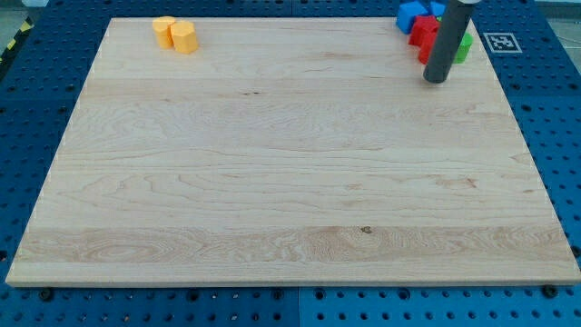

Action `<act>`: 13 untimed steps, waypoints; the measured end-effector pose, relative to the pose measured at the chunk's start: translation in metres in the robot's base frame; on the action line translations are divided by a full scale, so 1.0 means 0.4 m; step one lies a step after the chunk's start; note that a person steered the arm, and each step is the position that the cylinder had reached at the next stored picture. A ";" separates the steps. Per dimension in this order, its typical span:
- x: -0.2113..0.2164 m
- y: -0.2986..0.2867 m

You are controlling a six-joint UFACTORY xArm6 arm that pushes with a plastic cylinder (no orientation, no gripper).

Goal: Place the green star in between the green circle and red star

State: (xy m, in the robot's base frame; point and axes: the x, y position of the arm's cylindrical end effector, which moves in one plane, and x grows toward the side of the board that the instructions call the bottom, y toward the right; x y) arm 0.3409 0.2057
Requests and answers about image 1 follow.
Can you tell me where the yellow round block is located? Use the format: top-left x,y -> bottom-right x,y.
152,16 -> 176,49

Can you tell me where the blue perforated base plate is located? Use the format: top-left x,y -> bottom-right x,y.
1,0 -> 580,326

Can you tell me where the red block upper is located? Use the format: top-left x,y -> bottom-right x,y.
408,15 -> 440,46

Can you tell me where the light wooden board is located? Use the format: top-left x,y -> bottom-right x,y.
6,17 -> 580,287

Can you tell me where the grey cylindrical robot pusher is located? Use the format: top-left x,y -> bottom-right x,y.
423,0 -> 479,84

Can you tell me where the red star block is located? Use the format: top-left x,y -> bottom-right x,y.
418,31 -> 438,64

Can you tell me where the blue cube block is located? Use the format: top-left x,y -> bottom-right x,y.
396,1 -> 429,35

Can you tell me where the yellow hexagon block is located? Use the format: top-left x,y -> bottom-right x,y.
170,21 -> 199,54

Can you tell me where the white fiducial marker tag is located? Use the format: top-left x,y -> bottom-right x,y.
484,32 -> 522,54

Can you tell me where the small blue block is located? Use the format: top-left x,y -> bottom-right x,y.
428,1 -> 446,18

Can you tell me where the green circle block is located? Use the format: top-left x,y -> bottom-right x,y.
454,32 -> 474,64

